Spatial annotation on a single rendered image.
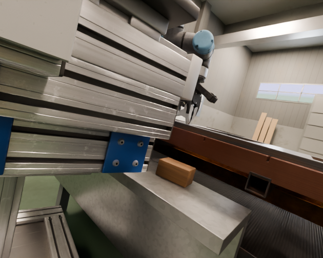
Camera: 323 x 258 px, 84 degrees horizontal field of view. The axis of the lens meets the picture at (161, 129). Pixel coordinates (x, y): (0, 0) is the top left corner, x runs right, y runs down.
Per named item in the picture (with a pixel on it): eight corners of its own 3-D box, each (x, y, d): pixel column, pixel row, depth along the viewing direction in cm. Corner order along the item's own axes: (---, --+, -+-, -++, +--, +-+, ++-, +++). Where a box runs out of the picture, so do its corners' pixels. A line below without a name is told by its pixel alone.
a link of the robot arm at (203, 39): (180, 46, 65) (183, 58, 76) (211, 52, 63) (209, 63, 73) (186, 24, 64) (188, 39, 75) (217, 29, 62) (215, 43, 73)
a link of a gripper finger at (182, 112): (178, 122, 83) (183, 103, 82) (189, 125, 79) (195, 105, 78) (174, 121, 80) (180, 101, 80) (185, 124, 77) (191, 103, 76)
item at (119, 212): (49, 163, 131) (59, 116, 128) (210, 338, 49) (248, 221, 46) (43, 163, 128) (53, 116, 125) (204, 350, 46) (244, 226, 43)
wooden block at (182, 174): (155, 174, 54) (159, 158, 54) (164, 171, 59) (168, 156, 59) (184, 188, 49) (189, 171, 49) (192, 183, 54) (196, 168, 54)
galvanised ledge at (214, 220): (59, 116, 128) (60, 113, 128) (248, 221, 46) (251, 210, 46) (25, 112, 113) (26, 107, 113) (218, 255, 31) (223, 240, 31)
